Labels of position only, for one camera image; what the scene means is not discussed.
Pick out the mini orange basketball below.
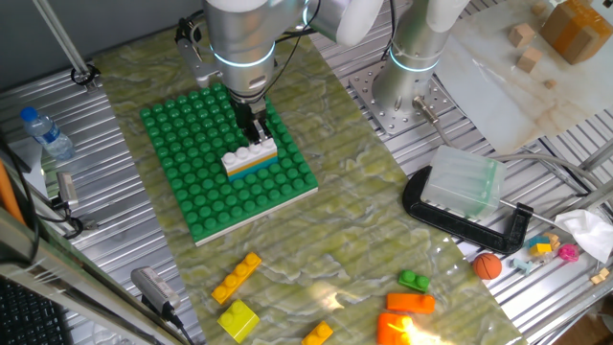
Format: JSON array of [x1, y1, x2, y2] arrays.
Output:
[[472, 252, 504, 281]]

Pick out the yellow-orange two-stud block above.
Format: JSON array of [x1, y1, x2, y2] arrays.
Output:
[[300, 319, 335, 345]]

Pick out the lime yellow square block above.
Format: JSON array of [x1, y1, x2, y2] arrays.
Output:
[[217, 299, 261, 344]]

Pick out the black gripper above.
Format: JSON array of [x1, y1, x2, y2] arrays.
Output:
[[231, 95, 273, 148]]

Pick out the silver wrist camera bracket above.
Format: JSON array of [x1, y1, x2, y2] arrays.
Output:
[[174, 16, 225, 90]]

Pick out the pink small toy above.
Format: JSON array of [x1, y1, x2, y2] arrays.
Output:
[[557, 242, 580, 264]]

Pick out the metal stand pole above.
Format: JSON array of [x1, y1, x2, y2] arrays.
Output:
[[32, 0, 102, 91]]

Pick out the clear water bottle blue cap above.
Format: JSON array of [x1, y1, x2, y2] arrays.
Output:
[[19, 105, 77, 162]]

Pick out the orange chunky block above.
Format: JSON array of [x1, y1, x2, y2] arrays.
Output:
[[375, 311, 414, 345]]

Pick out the orange tube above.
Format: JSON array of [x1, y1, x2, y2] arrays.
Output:
[[0, 160, 25, 226]]

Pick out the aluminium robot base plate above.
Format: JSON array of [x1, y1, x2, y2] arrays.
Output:
[[348, 59, 456, 136]]

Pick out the grey base cable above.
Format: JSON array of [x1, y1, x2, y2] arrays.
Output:
[[412, 94, 607, 193]]

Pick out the orange long flat block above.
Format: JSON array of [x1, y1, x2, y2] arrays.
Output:
[[385, 291, 437, 315]]

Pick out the translucent plastic box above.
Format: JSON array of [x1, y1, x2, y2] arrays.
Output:
[[420, 145, 508, 221]]

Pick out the green two-stud block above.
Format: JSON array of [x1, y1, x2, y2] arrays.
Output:
[[397, 268, 431, 294]]

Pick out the green marble pattern mat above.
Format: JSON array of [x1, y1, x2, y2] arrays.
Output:
[[93, 18, 528, 345]]

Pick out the green studded baseplate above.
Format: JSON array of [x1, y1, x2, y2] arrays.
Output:
[[139, 81, 320, 247]]

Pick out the white crumpled tissue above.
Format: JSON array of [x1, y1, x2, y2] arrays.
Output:
[[554, 209, 613, 264]]

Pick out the white four-stud block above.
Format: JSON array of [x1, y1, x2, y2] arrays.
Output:
[[220, 137, 279, 174]]

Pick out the grey metal frame bar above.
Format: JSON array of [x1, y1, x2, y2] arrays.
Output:
[[0, 205, 193, 345]]

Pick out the cardboard box with tape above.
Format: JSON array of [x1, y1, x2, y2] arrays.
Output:
[[538, 0, 613, 66]]

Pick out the light blue small toy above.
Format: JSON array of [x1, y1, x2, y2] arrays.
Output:
[[510, 257, 534, 277]]

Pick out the white marble board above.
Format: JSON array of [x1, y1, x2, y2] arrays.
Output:
[[433, 0, 613, 155]]

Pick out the black keyboard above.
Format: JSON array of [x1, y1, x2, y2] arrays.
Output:
[[0, 277, 73, 345]]

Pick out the black C-clamp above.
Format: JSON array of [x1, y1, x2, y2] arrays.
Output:
[[401, 165, 571, 255]]

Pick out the yellow-orange four-stud block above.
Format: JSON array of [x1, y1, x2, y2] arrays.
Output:
[[210, 252, 263, 306], [224, 153, 280, 179]]

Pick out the teal four-stud block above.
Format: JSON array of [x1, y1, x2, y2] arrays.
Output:
[[227, 160, 280, 184]]

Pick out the grey ribbed camera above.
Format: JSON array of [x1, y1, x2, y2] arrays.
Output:
[[130, 265, 184, 317]]

